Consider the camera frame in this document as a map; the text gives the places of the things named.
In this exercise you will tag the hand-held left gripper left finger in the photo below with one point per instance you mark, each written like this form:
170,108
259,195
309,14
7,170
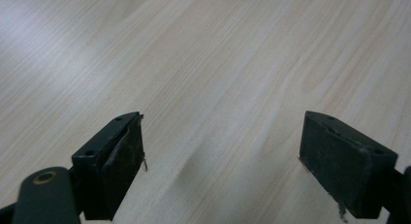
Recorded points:
110,166

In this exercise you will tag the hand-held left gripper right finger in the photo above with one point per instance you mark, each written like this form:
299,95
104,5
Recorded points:
345,162

